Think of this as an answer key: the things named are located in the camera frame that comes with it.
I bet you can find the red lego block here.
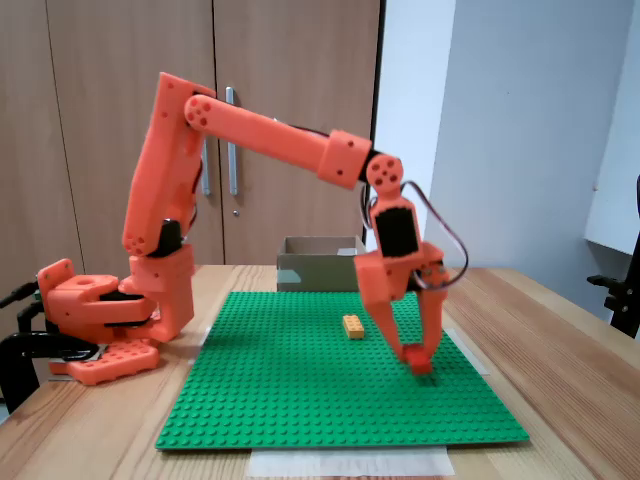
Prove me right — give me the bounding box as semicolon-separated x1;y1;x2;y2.
404;344;434;377

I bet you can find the yellow lego block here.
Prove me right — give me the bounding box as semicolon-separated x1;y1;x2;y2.
342;313;367;342

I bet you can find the brown cardboard box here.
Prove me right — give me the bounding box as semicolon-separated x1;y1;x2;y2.
276;235;370;294

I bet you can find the green lego baseplate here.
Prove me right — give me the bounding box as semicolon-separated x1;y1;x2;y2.
154;291;531;452

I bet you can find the wide masking tape strip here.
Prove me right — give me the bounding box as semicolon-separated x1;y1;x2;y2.
246;446;456;479

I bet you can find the black chair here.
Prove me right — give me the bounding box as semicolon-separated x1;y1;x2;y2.
586;173;640;342

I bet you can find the white board panel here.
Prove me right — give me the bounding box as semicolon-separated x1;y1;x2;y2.
583;0;640;257

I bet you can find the black table clamp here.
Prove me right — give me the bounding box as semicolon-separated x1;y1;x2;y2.
0;299;101;415

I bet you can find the brown wooden cabinet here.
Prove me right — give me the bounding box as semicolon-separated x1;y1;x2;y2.
0;0;387;334

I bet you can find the gripper motor cable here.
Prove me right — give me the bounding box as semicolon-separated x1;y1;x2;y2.
359;179;471;292

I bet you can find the silver cabinet handle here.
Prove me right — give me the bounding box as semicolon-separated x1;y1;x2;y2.
201;141;213;197
224;86;240;197

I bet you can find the black power cable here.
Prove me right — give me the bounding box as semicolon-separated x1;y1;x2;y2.
0;281;41;309

